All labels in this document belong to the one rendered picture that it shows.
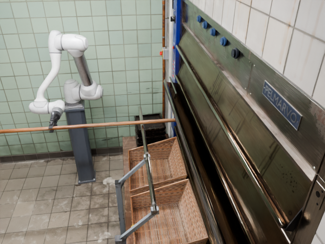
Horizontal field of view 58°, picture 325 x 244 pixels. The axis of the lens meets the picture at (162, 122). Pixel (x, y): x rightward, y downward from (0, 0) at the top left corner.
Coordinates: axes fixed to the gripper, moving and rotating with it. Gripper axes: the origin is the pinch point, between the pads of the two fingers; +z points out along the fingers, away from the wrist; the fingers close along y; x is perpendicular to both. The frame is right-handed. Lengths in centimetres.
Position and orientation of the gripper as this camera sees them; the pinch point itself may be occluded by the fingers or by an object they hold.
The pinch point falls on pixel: (51, 128)
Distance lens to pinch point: 246.8
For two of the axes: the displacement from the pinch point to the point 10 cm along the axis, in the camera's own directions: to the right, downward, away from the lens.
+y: 0.0, 8.5, 5.3
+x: -9.9, 0.7, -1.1
